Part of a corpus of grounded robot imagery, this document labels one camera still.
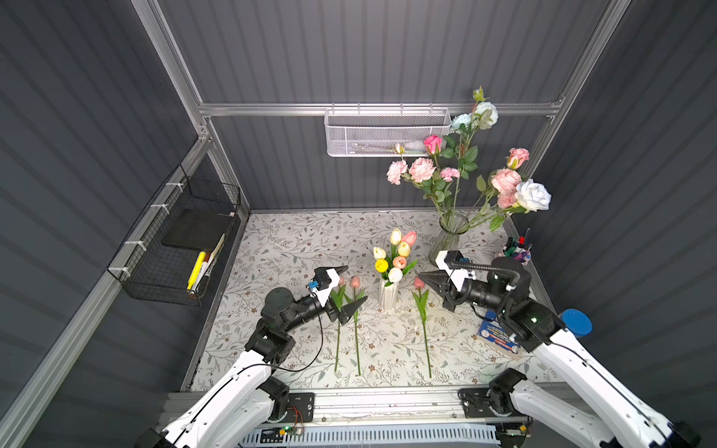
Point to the black wire wall basket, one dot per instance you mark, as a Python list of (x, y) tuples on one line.
[(171, 252)]

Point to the yellow marker in basket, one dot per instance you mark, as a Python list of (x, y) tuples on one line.
[(196, 270)]

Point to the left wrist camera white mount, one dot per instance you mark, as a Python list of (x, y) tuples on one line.
[(319, 282)]

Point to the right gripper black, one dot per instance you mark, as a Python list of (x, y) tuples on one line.
[(454, 287)]

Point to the dark pink tulip stem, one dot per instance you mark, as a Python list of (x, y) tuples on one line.
[(421, 297)]

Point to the markers in pink cup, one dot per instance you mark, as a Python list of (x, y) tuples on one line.
[(517, 244)]

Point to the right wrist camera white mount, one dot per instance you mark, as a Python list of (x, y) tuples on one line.
[(454, 264)]

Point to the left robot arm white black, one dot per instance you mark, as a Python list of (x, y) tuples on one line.
[(248, 394)]

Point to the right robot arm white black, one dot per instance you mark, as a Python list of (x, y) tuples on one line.
[(617, 417)]

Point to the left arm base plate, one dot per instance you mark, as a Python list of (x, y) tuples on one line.
[(300, 408)]

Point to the clear glass vase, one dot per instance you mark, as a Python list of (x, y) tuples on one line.
[(448, 238)]

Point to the pink pen holder cup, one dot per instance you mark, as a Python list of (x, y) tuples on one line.
[(523, 256)]

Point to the tulip bouquet in vase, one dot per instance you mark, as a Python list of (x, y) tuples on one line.
[(394, 264)]

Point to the peach pink tulip stem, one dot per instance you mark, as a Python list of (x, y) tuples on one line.
[(357, 294)]

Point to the blue printed card pack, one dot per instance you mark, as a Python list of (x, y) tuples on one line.
[(492, 332)]

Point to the clear jar blue lid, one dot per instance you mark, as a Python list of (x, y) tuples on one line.
[(577, 322)]

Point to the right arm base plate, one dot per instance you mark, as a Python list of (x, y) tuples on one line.
[(476, 403)]

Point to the white ribbed ceramic vase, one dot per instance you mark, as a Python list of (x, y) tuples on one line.
[(388, 296)]

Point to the black notebook in basket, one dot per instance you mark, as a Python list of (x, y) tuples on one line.
[(197, 230)]

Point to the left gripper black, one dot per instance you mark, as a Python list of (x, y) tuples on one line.
[(333, 297)]

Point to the white wire mesh basket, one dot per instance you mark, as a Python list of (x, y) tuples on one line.
[(366, 134)]

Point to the rose bouquet in glass vase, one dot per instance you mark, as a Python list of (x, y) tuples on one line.
[(450, 161)]

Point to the light pink tulip stem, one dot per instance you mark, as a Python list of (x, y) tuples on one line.
[(338, 298)]

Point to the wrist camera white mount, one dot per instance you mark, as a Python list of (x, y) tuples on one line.
[(319, 282), (454, 264)]

